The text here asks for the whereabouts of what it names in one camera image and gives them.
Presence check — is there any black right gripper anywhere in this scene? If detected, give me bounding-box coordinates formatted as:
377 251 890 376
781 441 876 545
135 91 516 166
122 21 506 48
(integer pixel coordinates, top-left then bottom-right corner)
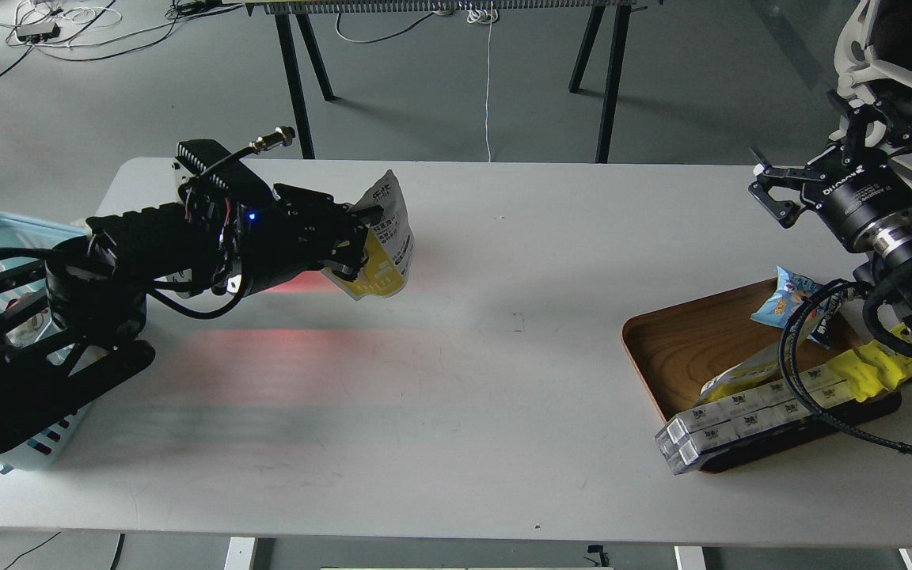
747 89 912 254

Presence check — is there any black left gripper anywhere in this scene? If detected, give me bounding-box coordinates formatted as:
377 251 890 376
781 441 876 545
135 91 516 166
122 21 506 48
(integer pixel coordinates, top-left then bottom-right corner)
175 139 384 295

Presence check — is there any yellow white snack pouch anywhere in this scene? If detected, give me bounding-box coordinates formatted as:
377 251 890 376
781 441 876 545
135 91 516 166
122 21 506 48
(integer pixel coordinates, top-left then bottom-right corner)
321 169 415 300

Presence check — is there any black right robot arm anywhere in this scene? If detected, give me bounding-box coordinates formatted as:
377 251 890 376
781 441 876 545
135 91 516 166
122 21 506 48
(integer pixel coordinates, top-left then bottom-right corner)
749 90 912 457

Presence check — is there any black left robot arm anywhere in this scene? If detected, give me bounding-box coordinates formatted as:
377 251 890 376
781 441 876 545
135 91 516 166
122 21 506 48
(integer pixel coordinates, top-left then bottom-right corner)
0 127 383 454

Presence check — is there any blue snack bag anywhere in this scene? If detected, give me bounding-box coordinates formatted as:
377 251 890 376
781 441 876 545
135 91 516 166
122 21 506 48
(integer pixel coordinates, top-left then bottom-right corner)
750 266 847 349

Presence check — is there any long yellow snack pack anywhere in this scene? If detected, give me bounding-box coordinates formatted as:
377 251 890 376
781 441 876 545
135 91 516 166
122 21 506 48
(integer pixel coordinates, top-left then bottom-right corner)
654 340 912 475

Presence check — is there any snack bag in basket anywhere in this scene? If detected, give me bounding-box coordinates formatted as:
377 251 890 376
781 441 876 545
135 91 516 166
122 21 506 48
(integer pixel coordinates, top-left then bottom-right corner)
0 285 51 347

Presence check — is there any light blue plastic basket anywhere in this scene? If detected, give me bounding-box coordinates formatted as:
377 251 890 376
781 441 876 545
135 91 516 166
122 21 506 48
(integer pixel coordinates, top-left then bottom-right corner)
0 213 105 475

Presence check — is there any white office chair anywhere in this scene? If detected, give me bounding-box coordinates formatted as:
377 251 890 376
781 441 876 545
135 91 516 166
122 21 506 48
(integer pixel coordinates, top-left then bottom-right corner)
832 0 912 238

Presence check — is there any brown wooden tray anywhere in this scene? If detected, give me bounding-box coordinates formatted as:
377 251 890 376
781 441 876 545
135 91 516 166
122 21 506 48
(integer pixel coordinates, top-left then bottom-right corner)
621 277 903 474

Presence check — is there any black trestle table frame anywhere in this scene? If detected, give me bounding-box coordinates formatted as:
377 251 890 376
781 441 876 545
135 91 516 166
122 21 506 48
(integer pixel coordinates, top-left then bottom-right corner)
242 1 641 165

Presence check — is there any white hanging cable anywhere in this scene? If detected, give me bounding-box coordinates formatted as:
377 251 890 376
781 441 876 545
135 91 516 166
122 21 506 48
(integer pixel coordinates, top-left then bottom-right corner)
466 8 502 163

